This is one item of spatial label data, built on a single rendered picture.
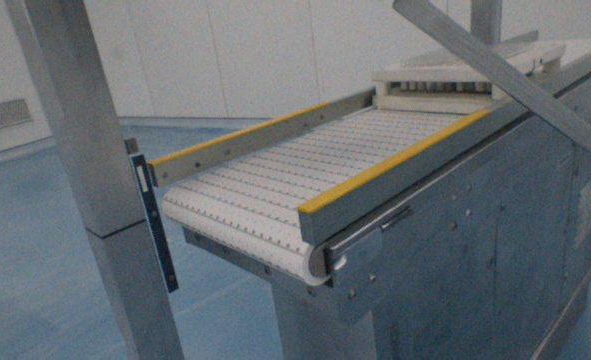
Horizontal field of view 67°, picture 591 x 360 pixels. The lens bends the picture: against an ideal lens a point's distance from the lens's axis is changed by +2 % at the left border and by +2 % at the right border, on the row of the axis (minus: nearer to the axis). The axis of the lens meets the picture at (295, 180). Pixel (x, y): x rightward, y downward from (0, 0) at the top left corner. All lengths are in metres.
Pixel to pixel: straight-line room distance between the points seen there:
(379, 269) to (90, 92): 0.37
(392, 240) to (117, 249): 0.34
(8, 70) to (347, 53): 3.63
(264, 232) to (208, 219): 0.09
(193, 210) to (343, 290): 0.20
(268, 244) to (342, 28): 3.68
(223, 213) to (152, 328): 0.24
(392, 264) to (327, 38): 3.70
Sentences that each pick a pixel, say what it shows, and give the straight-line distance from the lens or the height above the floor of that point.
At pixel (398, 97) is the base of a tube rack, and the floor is 0.91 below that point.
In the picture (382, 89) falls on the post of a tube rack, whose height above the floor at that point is 0.93.
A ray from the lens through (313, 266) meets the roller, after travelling 0.39.
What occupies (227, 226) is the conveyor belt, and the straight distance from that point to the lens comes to 0.47.
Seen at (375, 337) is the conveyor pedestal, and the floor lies 0.69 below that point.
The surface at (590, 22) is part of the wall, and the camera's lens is 3.66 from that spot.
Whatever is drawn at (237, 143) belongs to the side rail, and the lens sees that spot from 0.64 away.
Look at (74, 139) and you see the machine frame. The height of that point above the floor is 0.98.
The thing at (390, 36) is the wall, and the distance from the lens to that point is 3.88.
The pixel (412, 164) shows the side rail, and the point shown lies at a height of 0.92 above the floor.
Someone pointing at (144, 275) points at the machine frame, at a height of 0.78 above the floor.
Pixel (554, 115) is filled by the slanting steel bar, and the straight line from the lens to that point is 0.57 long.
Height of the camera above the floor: 1.08
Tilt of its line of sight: 21 degrees down
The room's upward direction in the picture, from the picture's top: 8 degrees counter-clockwise
